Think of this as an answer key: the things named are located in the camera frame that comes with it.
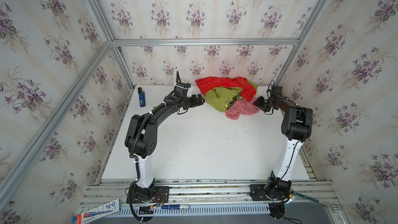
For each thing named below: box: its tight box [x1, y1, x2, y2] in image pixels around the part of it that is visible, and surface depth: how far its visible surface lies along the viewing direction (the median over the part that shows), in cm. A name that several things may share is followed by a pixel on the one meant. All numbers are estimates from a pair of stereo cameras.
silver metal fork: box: [331, 203, 345, 210], surface depth 72 cm
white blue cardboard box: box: [72, 198, 122, 224], surface depth 69 cm
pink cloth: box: [224, 98, 260, 120], surface depth 106 cm
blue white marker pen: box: [161, 204, 190, 210], surface depth 70 cm
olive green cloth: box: [204, 80, 259, 113], surface depth 104 cm
